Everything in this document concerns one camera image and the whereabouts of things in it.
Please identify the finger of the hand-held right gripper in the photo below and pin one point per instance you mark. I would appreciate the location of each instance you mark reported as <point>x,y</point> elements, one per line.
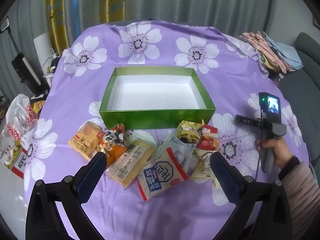
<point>246,120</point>

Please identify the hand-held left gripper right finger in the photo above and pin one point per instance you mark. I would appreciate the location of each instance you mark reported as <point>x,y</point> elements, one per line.
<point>225,180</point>

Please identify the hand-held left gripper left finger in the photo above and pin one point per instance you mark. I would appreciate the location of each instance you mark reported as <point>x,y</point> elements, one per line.
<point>91,173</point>

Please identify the pale yellow snack packet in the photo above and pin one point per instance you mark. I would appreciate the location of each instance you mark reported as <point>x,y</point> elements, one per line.
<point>202,162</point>

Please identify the orange panda snack packet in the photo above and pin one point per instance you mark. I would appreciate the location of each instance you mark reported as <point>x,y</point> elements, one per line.
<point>115,152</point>

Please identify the orange rice cracker packet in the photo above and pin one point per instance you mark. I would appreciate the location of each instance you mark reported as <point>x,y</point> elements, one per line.
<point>83,140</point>

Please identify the yellow cracker pack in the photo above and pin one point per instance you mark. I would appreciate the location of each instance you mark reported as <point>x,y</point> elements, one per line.
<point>130,162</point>

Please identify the red snack packet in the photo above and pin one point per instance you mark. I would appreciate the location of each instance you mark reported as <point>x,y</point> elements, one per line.
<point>208,140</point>

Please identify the clear grey snack packet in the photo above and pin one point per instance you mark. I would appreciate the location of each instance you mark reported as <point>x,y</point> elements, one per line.
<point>180,152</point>

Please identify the gold snack packet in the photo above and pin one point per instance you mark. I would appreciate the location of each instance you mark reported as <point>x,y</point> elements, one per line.
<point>187,132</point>

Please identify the white blue label packet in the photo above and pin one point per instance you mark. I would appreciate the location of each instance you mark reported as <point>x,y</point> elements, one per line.
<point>160,177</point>

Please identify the green cardboard box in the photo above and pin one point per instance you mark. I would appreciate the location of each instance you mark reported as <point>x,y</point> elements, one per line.
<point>155,97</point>

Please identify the person's right forearm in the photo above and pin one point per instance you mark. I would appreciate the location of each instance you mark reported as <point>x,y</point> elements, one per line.
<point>300,195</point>

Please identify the person's right hand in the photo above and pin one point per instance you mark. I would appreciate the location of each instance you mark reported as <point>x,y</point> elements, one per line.
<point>285,152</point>

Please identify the grey sofa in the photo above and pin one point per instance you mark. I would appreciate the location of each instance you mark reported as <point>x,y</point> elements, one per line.
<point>307,85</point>

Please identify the purple floral tablecloth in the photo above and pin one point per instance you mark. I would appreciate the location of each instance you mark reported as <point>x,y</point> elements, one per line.
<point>160,217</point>

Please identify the light blue cloth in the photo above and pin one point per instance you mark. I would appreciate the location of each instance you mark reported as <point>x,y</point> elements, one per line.
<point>287,52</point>

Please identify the pile of folded clothes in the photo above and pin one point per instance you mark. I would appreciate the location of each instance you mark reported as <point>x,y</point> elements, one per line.
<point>257,45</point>

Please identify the yellow printed bag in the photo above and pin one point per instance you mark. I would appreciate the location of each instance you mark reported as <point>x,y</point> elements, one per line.
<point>37,106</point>

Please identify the white red plastic bag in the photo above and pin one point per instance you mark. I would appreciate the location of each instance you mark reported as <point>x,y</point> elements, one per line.
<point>20,115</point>

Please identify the black stick vacuum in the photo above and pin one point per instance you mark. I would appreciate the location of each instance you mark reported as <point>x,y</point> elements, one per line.
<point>22,65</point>

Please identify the white cylindrical appliance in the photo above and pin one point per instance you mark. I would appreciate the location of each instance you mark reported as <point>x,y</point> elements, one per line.
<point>42,47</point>

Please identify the gold patterned curtain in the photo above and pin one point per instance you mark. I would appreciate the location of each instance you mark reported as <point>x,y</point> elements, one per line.
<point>56,17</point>

